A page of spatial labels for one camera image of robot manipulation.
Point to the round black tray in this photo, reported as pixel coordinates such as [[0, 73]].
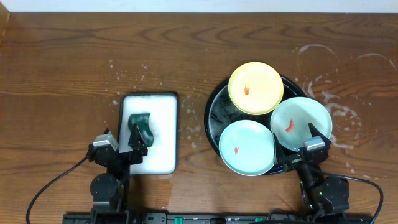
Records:
[[221, 112]]

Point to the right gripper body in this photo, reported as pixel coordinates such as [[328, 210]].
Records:
[[293, 162]]

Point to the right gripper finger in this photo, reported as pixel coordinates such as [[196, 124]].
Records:
[[315, 132], [279, 156]]

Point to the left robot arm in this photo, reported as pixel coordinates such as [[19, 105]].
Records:
[[110, 190]]

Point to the white rectangular foam tray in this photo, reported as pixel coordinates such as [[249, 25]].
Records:
[[162, 122]]

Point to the light green plate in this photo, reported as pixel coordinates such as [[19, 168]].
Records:
[[290, 119], [247, 148]]

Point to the green sponge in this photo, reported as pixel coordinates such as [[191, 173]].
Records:
[[142, 121]]

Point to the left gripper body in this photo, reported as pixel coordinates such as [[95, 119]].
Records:
[[119, 154]]

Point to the light green plate front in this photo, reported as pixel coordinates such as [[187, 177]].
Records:
[[247, 148]]

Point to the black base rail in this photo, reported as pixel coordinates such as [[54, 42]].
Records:
[[163, 218]]

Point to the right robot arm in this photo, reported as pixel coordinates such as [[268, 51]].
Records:
[[322, 194]]

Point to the yellow plate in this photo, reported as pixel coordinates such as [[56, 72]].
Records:
[[255, 88]]

